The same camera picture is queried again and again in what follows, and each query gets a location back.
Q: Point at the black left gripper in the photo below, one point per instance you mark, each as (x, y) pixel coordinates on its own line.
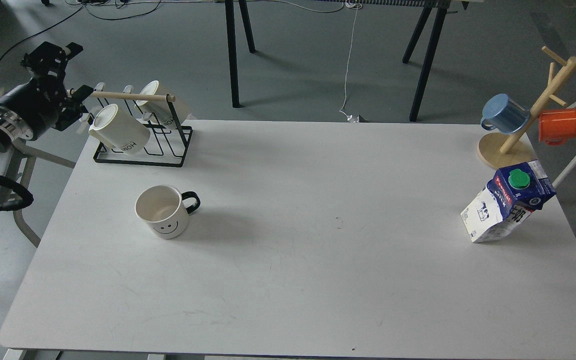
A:
(28, 110)

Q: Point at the white smiley mug black handle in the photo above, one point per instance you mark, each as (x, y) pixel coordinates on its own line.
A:
(166, 210)

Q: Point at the blue white milk carton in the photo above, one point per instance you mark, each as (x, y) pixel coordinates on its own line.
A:
(506, 201)

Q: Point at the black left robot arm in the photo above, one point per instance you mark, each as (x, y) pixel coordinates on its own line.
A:
(26, 198)

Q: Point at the white mug front on rack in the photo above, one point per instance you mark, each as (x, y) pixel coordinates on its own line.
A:
(118, 130)

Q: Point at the white mug on rack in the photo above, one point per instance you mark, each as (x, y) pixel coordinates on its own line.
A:
(160, 110)
(118, 130)

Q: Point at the grey white chair left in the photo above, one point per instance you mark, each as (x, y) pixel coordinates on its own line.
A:
(10, 165)

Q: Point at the white mug rear on rack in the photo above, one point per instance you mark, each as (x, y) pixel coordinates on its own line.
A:
(160, 110)

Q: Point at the black table legs right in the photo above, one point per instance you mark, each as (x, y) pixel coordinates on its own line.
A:
(442, 7)

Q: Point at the blue mug on tree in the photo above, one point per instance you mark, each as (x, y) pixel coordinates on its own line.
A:
(504, 114)

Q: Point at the wooden mug tree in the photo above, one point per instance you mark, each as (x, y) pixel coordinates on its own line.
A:
(498, 150)

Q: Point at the orange mug on tree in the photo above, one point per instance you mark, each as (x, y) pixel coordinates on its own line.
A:
(557, 126)

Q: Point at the black wire mug rack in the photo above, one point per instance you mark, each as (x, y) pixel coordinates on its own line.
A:
(166, 148)

